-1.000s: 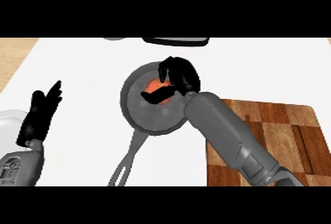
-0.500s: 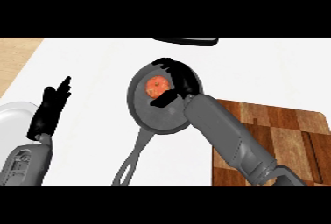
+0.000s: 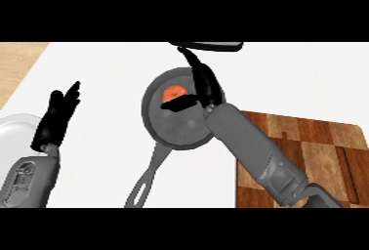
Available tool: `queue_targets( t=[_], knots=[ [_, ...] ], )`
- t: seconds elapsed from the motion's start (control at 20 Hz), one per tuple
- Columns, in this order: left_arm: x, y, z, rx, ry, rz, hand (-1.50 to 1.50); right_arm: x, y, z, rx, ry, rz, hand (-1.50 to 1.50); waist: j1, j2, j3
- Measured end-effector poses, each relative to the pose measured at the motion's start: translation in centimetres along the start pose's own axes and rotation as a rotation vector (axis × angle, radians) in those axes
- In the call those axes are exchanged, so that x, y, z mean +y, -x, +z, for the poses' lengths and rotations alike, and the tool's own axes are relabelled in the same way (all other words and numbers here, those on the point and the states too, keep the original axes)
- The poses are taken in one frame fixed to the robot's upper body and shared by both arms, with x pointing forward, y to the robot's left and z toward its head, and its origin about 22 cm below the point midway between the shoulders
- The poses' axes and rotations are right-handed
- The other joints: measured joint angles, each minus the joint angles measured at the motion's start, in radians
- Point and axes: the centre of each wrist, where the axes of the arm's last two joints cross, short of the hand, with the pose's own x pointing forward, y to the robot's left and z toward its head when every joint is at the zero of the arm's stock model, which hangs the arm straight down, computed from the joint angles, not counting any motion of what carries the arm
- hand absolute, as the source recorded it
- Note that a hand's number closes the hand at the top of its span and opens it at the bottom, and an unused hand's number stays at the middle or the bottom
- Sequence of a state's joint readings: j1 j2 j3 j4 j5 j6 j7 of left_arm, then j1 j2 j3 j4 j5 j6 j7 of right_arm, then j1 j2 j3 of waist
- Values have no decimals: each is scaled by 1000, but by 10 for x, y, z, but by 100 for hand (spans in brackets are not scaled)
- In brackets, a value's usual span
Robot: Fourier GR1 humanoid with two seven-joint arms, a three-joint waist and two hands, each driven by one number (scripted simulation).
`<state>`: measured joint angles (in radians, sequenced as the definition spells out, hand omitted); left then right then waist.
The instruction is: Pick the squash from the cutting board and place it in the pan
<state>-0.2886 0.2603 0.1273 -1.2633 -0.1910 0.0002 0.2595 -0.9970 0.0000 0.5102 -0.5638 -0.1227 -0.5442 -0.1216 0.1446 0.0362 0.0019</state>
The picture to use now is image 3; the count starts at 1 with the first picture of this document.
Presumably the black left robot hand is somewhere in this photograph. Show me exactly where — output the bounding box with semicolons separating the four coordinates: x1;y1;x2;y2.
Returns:
30;80;83;154

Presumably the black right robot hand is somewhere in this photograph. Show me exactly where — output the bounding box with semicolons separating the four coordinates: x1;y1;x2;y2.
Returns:
160;46;227;113

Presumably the orange squash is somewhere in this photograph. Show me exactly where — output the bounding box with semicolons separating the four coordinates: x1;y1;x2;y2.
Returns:
162;84;191;104

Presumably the grey frying pan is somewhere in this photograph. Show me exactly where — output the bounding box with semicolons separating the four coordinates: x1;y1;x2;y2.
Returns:
123;66;228;209

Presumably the brown wooden cutting board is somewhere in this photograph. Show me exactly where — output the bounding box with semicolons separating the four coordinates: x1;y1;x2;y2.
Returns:
234;109;369;209

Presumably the white plate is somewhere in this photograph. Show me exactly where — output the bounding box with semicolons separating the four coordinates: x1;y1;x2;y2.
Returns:
0;113;46;171

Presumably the black appliance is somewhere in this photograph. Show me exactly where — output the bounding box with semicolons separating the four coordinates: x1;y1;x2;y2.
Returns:
168;41;246;53

